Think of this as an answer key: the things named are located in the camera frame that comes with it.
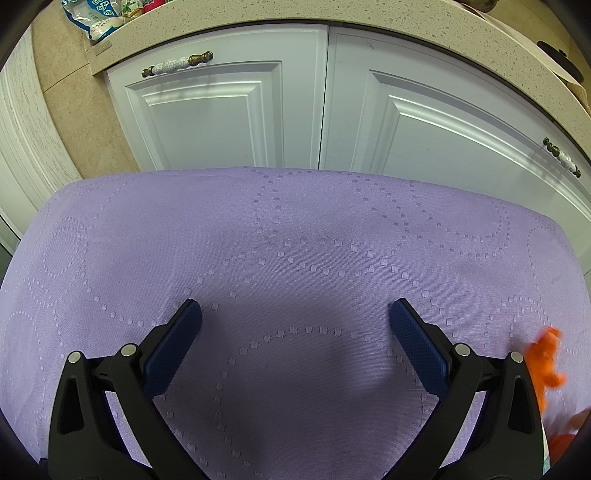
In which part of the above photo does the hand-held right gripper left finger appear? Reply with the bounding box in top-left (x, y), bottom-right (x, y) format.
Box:
top-left (48, 298), bottom-right (204, 480)

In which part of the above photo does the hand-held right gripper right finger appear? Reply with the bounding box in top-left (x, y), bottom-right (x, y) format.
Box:
top-left (389, 298), bottom-right (546, 480)

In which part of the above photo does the orange dotted wrapper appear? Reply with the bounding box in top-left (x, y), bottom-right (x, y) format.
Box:
top-left (530, 326), bottom-right (568, 416)

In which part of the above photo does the purple tablecloth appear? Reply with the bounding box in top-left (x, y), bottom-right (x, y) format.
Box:
top-left (0, 166), bottom-right (591, 480)

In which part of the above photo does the orange plastic scrap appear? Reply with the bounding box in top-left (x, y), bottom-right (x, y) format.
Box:
top-left (549, 411), bottom-right (591, 462)

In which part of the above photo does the black lidded pot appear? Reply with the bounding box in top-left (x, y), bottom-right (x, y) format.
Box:
top-left (537, 41), bottom-right (583, 84)

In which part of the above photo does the beige stove cover cloth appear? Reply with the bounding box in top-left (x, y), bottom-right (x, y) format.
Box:
top-left (480, 9), bottom-right (591, 107)

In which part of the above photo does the blue white plastic bag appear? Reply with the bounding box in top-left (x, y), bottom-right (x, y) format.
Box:
top-left (62, 0), bottom-right (124, 42)

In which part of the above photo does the brass white cabinet handle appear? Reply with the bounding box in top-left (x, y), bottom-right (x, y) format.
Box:
top-left (542, 137), bottom-right (583, 178)
top-left (141, 52), bottom-right (214, 78)

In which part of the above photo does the white door frame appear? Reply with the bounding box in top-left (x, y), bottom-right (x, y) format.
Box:
top-left (0, 23), bottom-right (86, 250)

